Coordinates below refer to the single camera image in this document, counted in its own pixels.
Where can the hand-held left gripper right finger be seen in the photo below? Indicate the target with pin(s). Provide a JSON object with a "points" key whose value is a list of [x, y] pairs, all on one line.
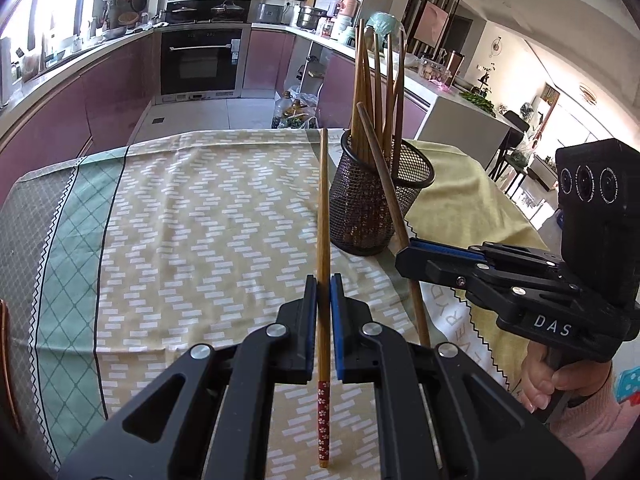
{"points": [[336, 310]]}

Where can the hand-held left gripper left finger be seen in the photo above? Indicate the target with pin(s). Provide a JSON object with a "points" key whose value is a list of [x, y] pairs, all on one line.
{"points": [[312, 310]]}

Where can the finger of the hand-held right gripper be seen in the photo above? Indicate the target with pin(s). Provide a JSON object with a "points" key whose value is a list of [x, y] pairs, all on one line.
{"points": [[450, 249], [425, 267]]}

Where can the black mesh utensil holder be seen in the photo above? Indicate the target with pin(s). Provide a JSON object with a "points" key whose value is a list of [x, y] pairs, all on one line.
{"points": [[360, 220]]}

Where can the person's right forearm pink sleeve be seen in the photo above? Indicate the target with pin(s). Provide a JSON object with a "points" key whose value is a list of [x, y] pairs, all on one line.
{"points": [[595, 430]]}

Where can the person's right hand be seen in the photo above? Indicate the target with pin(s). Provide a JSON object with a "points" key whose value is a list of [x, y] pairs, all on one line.
{"points": [[532, 380]]}

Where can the yellow cloth zigzag edge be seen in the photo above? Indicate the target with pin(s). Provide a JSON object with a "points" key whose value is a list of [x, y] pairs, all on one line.
{"points": [[475, 200]]}

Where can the low living room cabinet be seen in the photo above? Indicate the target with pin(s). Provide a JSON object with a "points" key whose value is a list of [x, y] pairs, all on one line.
{"points": [[542, 170]]}

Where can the white counter island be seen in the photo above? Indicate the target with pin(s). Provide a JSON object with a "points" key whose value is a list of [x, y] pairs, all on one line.
{"points": [[460, 132]]}

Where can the black dining chair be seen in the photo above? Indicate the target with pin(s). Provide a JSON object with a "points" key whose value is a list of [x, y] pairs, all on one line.
{"points": [[515, 127]]}

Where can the green leafy vegetables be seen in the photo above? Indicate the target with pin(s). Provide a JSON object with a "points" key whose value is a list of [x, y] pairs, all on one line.
{"points": [[477, 101]]}

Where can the patterned beige green tablecloth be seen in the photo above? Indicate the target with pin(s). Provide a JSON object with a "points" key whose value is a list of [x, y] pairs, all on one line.
{"points": [[175, 240]]}

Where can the teal patterned cushion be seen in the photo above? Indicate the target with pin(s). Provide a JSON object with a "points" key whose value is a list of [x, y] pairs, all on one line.
{"points": [[629, 385]]}

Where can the potted plant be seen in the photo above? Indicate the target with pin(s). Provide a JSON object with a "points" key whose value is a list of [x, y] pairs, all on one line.
{"points": [[485, 80]]}

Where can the glass spice jar set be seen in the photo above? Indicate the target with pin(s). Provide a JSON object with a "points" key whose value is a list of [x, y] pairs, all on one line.
{"points": [[431, 71]]}

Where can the copper canister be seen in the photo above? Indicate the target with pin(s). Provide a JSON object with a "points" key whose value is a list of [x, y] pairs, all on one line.
{"points": [[453, 69]]}

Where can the black wristband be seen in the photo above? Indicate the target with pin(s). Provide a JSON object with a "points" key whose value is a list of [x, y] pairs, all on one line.
{"points": [[580, 399]]}

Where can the chopsticks standing in cup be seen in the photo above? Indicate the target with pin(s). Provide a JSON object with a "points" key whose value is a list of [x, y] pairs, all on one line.
{"points": [[335, 90]]}

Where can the clear plastic bag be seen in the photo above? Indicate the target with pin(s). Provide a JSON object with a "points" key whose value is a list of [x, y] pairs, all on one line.
{"points": [[305, 110]]}

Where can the cooking oil bottle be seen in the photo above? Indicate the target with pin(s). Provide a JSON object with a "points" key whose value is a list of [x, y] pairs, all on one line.
{"points": [[281, 112]]}

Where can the folding step stool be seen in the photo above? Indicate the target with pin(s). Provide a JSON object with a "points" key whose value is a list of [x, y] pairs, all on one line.
{"points": [[310, 72]]}

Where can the green dome food cover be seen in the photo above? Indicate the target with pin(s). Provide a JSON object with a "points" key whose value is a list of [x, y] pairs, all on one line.
{"points": [[382, 22]]}

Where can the pale green kettle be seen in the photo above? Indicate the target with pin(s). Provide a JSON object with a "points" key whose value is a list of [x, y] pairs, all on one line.
{"points": [[344, 31]]}

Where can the pink kettle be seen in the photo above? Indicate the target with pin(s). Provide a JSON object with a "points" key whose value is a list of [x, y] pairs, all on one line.
{"points": [[350, 7]]}

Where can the black built-in oven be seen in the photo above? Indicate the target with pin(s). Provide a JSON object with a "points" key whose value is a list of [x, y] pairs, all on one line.
{"points": [[200, 65]]}

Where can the stainless steel pot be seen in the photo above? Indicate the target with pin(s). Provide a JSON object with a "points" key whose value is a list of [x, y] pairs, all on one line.
{"points": [[311, 17]]}

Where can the purple kitchen cabinets long run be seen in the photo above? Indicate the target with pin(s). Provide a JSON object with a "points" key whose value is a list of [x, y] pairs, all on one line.
{"points": [[90, 120]]}

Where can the steel countertop appliance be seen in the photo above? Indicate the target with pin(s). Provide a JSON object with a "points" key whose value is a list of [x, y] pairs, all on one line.
{"points": [[270, 12]]}

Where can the dark wooden chair back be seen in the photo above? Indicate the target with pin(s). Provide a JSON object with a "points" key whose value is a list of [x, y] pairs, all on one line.
{"points": [[7, 360]]}

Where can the pan with glass lid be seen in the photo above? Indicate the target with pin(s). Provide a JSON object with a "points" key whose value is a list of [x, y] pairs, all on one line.
{"points": [[226, 8], [183, 10]]}

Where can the wall clock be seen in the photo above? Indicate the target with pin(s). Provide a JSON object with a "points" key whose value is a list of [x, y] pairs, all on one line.
{"points": [[495, 46]]}

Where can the pink wall picture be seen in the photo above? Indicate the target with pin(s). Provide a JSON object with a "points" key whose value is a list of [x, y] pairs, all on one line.
{"points": [[431, 22]]}

